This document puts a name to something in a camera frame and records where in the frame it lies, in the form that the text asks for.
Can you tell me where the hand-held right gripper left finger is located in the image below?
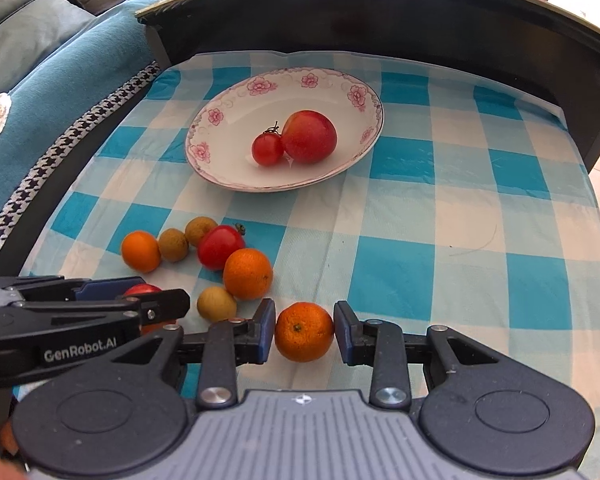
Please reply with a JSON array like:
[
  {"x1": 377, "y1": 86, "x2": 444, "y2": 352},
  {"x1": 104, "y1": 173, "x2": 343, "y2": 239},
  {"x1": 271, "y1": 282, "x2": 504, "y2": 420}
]
[{"x1": 107, "y1": 299, "x2": 277, "y2": 409}]

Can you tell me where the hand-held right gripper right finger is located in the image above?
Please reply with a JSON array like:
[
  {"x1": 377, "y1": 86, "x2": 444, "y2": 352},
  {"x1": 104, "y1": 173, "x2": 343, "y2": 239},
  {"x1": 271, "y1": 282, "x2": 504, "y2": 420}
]
[{"x1": 333, "y1": 301, "x2": 503, "y2": 410}]

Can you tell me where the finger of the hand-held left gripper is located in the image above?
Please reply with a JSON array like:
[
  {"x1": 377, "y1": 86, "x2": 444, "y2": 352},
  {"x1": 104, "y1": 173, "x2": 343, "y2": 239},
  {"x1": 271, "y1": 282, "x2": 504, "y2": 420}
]
[
  {"x1": 0, "y1": 289, "x2": 191, "y2": 334},
  {"x1": 0, "y1": 275, "x2": 147, "y2": 306}
]

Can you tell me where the orange-red tomato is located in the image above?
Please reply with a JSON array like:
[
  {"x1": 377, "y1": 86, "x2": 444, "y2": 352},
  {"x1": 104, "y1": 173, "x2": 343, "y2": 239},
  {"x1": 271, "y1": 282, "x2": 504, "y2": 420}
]
[{"x1": 123, "y1": 284, "x2": 165, "y2": 336}]

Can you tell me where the orange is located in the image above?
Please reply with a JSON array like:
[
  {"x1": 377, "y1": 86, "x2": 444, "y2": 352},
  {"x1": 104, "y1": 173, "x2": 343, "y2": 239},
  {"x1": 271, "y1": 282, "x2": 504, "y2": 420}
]
[
  {"x1": 121, "y1": 230, "x2": 162, "y2": 274},
  {"x1": 223, "y1": 248, "x2": 274, "y2": 301},
  {"x1": 274, "y1": 302, "x2": 336, "y2": 363}
]

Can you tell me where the brown longan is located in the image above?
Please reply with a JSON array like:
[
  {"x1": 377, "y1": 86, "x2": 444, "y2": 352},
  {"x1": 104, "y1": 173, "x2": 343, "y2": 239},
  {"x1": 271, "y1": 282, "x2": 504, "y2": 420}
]
[
  {"x1": 197, "y1": 286, "x2": 238, "y2": 323},
  {"x1": 158, "y1": 228, "x2": 189, "y2": 263},
  {"x1": 185, "y1": 216, "x2": 219, "y2": 247}
]

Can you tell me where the white floral plate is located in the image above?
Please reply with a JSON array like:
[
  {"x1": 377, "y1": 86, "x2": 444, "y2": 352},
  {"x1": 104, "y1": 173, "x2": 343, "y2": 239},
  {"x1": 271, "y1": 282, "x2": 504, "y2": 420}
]
[{"x1": 185, "y1": 71, "x2": 385, "y2": 192}]

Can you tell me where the red tomato with stem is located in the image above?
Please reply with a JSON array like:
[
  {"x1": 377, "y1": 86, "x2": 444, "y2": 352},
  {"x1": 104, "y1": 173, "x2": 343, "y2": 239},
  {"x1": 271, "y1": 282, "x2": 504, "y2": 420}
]
[{"x1": 197, "y1": 224, "x2": 247, "y2": 271}]

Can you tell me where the blue white checked tablecloth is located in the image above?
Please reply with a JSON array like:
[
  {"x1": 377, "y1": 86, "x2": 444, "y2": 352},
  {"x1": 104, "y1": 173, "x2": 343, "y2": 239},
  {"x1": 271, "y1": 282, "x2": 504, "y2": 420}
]
[{"x1": 17, "y1": 50, "x2": 600, "y2": 480}]

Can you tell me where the blue blanket with houndstooth trim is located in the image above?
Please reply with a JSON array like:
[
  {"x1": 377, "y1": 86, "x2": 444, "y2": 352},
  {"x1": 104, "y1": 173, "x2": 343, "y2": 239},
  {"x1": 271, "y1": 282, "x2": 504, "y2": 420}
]
[{"x1": 0, "y1": 0, "x2": 253, "y2": 276}]

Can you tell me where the small cherry tomato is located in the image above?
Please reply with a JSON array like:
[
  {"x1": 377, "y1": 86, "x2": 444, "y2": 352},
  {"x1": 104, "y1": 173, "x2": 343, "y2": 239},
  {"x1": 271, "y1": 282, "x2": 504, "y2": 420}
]
[{"x1": 251, "y1": 121, "x2": 286, "y2": 167}]

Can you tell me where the large red tomato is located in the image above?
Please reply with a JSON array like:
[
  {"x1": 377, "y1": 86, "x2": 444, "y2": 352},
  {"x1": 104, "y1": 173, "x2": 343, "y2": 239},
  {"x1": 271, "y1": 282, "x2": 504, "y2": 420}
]
[{"x1": 281, "y1": 110, "x2": 339, "y2": 165}]

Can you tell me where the black coffee table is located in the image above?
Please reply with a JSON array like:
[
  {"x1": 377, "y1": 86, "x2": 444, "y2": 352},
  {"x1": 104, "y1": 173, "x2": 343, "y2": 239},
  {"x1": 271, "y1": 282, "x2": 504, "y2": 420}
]
[{"x1": 136, "y1": 0, "x2": 600, "y2": 171}]

